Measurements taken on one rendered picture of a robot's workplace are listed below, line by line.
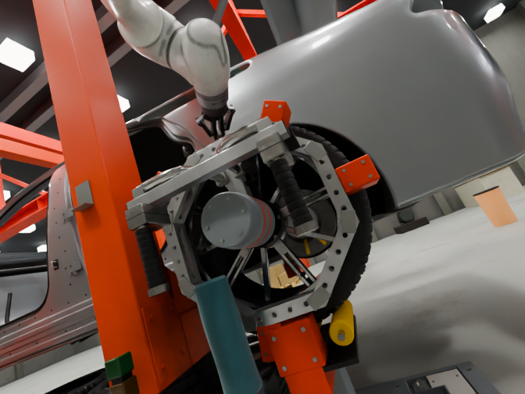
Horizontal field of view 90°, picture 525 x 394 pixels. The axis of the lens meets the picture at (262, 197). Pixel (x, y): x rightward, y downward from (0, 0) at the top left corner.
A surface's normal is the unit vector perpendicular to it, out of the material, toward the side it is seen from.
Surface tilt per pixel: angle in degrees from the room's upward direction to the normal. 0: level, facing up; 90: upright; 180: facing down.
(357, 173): 90
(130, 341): 90
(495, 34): 90
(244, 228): 90
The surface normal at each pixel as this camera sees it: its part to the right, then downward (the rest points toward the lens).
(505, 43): -0.38, -0.10
